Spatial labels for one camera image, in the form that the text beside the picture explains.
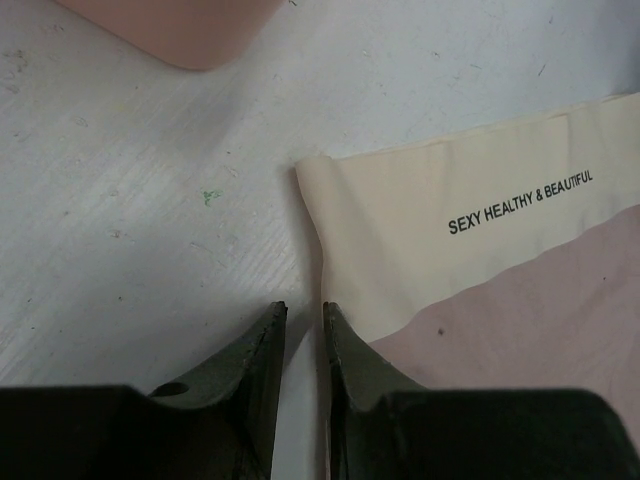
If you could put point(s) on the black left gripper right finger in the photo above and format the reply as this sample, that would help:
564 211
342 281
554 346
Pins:
384 425

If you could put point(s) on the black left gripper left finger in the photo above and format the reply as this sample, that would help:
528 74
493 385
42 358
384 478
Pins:
216 421

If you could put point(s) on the pink underwear cream waistband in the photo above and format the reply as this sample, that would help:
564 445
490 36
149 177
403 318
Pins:
504 257

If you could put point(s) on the pink divided organizer tray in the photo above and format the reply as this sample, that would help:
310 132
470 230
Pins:
197 35

